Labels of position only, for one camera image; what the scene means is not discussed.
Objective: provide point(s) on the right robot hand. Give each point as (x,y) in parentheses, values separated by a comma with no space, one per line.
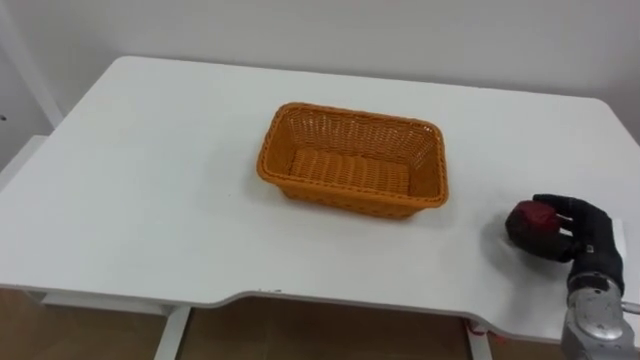
(597,240)

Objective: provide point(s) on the red strawberry soft toy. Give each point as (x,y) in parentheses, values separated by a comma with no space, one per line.
(537,219)

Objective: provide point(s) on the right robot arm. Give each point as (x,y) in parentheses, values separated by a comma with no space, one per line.
(595,320)

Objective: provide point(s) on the orange woven basket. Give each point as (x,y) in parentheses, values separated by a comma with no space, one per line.
(350,170)

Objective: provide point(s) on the white desk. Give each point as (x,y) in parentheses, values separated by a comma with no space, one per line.
(150,210)

